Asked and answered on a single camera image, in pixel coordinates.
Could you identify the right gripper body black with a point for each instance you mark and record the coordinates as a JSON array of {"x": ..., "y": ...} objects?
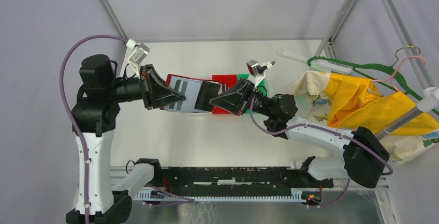
[{"x": 246, "y": 103}]

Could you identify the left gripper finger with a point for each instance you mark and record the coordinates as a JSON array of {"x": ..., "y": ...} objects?
[
  {"x": 158, "y": 85},
  {"x": 161, "y": 100}
]

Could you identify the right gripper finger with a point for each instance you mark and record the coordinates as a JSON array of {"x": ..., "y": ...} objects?
[
  {"x": 233, "y": 103},
  {"x": 241, "y": 91}
]

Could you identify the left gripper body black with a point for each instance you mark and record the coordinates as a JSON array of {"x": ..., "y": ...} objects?
[{"x": 147, "y": 89}]

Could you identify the red leather card holder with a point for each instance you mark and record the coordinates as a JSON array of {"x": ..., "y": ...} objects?
[{"x": 186, "y": 86}]

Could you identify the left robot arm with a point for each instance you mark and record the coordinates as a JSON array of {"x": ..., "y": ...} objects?
[{"x": 94, "y": 115}]

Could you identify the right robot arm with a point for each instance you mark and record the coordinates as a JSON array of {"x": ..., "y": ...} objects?
[{"x": 358, "y": 155}]

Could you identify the red plastic bin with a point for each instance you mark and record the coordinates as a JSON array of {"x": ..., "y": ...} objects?
[{"x": 226, "y": 81}]

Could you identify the green plastic bin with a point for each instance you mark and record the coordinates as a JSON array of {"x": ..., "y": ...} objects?
[{"x": 262, "y": 84}]

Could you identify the yellow patterned cloth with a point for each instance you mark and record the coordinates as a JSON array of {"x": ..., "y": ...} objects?
[{"x": 370, "y": 112}]

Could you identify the pink clothes hanger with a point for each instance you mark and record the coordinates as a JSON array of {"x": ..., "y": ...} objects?
[{"x": 419, "y": 56}]

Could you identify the green clothes hanger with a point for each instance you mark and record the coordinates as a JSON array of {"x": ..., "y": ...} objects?
[{"x": 399, "y": 78}]

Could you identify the white hanger rack stand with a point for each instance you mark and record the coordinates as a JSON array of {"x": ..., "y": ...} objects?
[{"x": 377, "y": 123}]

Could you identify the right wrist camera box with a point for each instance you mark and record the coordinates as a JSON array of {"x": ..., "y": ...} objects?
[{"x": 258, "y": 71}]

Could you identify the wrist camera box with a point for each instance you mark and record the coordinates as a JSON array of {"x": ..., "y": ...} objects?
[
  {"x": 258, "y": 71},
  {"x": 139, "y": 52}
]

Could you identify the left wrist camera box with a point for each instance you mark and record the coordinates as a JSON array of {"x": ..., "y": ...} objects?
[{"x": 139, "y": 52}]

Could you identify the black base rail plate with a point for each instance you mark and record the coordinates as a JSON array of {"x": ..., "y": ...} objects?
[{"x": 234, "y": 181}]

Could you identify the white cable duct strip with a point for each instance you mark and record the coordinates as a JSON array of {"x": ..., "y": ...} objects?
[{"x": 146, "y": 194}]

